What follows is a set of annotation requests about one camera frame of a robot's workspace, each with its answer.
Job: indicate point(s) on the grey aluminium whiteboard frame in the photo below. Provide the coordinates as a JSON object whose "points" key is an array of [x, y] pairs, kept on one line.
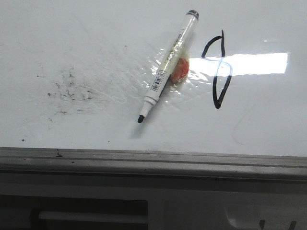
{"points": [[154, 163]]}

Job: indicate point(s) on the orange magnet taped to marker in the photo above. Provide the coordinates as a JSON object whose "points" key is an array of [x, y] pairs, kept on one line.
{"points": [[181, 70]]}

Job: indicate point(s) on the white black whiteboard marker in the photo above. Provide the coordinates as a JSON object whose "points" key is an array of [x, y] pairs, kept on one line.
{"points": [[169, 63]]}

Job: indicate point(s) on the white whiteboard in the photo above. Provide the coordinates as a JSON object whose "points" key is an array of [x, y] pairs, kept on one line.
{"points": [[73, 75]]}

